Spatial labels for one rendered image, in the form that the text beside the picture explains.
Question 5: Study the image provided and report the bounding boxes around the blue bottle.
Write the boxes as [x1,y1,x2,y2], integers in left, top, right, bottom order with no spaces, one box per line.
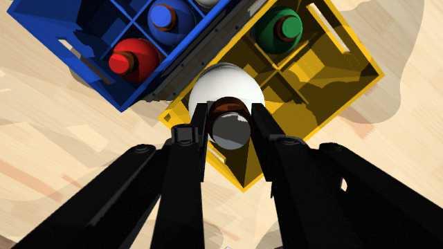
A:
[147,0,198,46]

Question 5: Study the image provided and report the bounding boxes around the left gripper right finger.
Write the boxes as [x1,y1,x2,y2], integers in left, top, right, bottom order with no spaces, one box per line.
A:
[251,103,443,249]

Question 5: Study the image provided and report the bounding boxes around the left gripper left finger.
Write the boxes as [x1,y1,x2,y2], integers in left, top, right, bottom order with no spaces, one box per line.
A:
[11,103,208,249]

